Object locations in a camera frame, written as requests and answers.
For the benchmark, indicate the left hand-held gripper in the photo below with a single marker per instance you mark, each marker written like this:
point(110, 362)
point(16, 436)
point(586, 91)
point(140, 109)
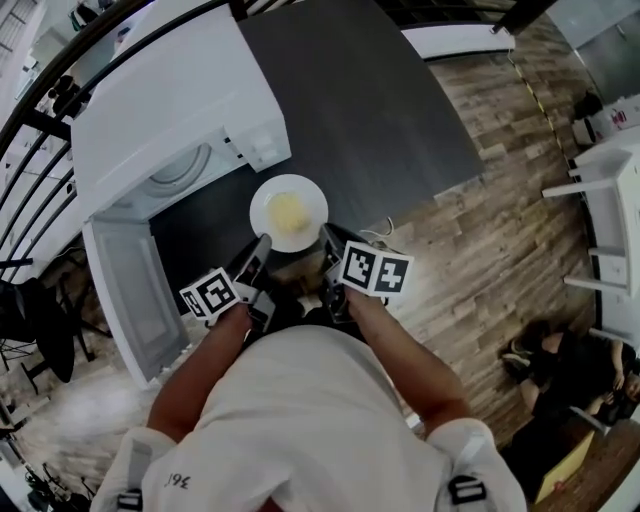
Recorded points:
point(212, 295)

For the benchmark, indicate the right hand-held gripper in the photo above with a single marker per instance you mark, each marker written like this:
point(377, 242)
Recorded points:
point(375, 270)

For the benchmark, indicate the white round plate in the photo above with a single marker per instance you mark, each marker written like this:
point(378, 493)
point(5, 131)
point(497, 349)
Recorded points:
point(312, 200)

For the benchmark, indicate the pale yellow food portion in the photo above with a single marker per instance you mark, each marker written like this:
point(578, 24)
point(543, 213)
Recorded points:
point(289, 212)

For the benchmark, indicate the white microwave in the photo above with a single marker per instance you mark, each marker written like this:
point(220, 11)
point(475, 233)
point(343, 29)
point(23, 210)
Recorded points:
point(165, 110)

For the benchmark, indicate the person's left forearm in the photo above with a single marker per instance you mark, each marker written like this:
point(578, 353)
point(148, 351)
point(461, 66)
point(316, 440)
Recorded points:
point(200, 370)

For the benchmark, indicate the person's right forearm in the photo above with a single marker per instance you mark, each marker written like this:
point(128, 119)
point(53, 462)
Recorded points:
point(410, 360)

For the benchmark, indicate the person's black trousers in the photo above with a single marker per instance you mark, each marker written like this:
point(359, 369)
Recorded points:
point(290, 312)

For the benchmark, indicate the person in white coat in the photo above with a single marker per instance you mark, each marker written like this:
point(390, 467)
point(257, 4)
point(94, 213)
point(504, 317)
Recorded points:
point(310, 410)

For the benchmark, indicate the black office chair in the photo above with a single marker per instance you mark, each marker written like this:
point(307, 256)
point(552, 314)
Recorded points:
point(50, 340)

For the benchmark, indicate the black harness buckle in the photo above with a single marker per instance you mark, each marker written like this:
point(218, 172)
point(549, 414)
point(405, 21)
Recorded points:
point(467, 490)
point(130, 500)

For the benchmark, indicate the black bag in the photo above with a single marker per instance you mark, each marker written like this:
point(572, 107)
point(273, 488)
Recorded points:
point(587, 105)

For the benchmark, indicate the white shelving unit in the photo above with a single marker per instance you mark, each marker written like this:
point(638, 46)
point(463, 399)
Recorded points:
point(627, 200)

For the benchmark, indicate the white box red print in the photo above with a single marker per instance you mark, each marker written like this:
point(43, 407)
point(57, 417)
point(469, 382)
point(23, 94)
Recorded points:
point(612, 120)

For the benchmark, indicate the yellow cardboard box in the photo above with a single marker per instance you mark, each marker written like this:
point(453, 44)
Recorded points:
point(567, 470)

